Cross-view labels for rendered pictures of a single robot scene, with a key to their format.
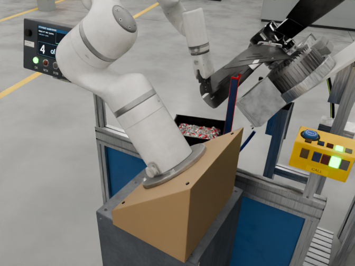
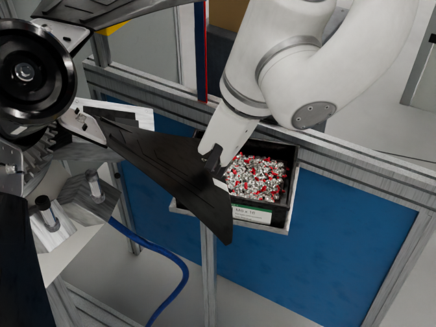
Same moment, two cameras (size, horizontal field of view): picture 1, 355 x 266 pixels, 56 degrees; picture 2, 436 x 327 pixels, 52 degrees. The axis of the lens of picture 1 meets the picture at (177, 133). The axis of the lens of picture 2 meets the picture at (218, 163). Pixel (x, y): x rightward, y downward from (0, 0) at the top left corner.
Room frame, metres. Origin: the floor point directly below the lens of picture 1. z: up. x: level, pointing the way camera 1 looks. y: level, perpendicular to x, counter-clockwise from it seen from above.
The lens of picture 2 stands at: (1.76, -0.09, 1.50)
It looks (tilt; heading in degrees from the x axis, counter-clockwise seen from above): 46 degrees down; 183
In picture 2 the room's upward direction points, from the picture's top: straight up
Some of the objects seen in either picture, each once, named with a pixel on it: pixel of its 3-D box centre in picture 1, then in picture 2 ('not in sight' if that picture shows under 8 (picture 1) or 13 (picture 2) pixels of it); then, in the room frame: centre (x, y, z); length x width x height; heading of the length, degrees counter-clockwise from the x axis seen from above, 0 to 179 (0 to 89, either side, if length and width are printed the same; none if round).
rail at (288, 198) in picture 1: (195, 165); (243, 126); (0.98, -0.07, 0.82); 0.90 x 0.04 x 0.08; 64
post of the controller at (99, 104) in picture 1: (99, 104); not in sight; (1.17, 0.31, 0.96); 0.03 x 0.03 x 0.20; 64
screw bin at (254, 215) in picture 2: (197, 134); (237, 176); (1.16, -0.08, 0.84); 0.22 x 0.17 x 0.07; 80
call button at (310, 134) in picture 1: (310, 134); not in sight; (0.82, -0.39, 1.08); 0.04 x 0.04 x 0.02
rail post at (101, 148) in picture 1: (109, 207); (382, 301); (1.17, 0.31, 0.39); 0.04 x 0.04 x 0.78; 64
